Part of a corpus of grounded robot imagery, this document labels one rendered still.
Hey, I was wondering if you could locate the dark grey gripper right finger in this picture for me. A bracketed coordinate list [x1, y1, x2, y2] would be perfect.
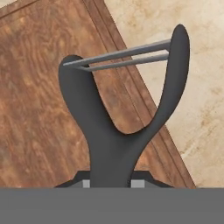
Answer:
[129, 170, 175, 189]

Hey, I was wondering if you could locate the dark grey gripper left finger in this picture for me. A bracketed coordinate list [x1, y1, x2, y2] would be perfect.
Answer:
[54, 170, 92, 189]

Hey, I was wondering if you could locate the dark grey Y-shaped peeler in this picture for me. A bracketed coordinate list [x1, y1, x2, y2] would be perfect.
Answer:
[58, 24, 191, 189]

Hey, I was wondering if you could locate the brown wooden cutting board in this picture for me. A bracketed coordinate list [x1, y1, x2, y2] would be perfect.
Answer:
[0, 0, 196, 189]

